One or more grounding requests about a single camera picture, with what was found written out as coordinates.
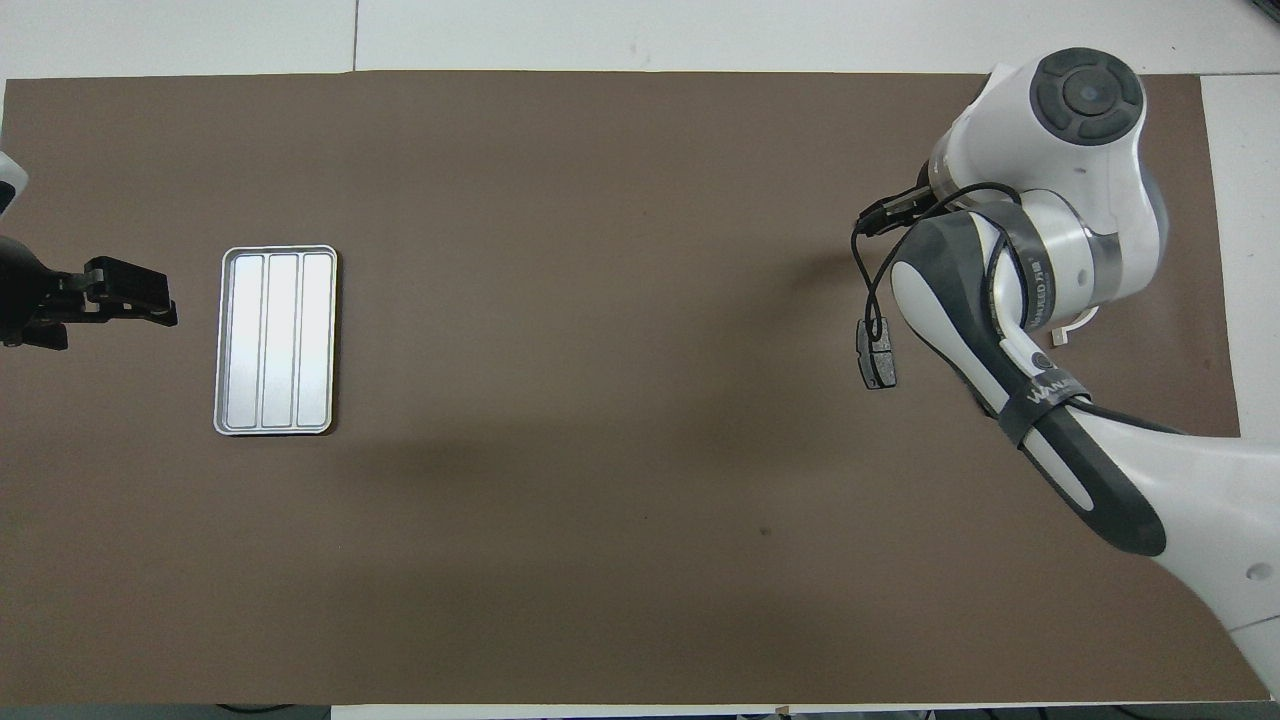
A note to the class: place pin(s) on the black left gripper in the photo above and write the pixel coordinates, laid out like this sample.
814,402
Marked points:
25,290

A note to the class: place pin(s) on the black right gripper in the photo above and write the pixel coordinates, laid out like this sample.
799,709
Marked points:
920,200

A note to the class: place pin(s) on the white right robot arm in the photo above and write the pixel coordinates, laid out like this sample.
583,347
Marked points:
1100,200

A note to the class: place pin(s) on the silver metal tray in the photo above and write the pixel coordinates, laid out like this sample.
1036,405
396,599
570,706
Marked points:
275,340

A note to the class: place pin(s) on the rectangular dark brake pad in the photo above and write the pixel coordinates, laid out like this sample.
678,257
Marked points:
880,360

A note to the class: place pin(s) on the brown table mat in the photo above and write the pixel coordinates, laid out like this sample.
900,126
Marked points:
500,500

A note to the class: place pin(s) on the white curved plastic bracket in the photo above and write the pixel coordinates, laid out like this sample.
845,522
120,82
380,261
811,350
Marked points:
1075,325

